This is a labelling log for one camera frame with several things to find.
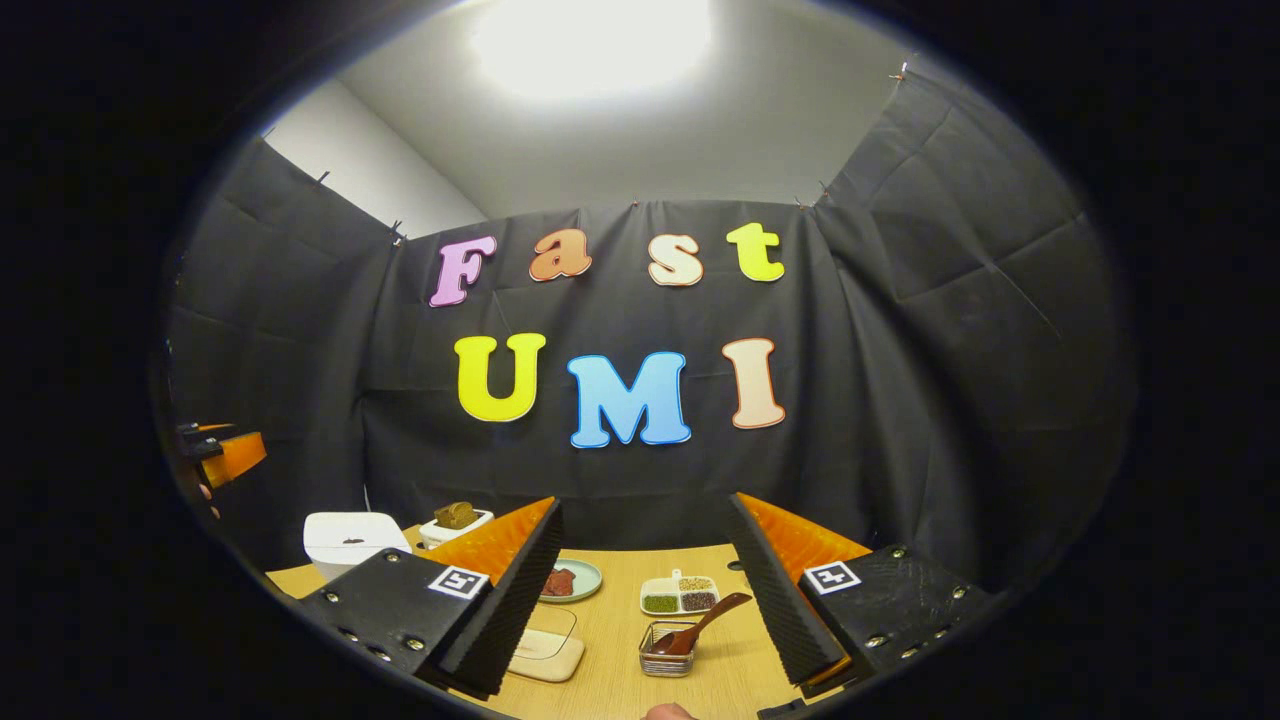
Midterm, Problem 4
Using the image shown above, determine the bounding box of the white divided bean dish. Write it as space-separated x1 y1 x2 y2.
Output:
640 570 721 616

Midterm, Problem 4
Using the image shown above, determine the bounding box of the white toaster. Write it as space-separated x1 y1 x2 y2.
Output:
418 508 496 551

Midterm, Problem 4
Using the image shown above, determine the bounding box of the metal wire chopstick holder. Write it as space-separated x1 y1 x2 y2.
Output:
638 620 698 678

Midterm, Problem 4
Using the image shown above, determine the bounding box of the black backdrop cloth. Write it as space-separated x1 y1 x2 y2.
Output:
165 70 1136 591

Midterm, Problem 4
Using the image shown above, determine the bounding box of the pale green plate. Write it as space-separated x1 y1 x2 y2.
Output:
538 558 604 604

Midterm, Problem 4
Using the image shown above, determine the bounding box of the brown wooden spoon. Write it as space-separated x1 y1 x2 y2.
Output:
650 592 753 657

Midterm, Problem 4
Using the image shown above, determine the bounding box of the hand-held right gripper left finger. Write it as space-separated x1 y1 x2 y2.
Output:
300 497 566 701

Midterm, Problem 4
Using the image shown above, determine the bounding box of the clear rice container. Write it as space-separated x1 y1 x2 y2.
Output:
507 605 587 684

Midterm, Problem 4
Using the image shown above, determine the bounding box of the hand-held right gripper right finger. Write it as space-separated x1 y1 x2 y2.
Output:
725 492 996 693

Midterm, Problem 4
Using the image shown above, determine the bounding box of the white rice cooker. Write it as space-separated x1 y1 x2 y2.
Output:
303 511 413 583

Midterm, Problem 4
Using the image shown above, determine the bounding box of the large ceiling light panel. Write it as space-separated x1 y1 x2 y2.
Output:
470 0 716 101

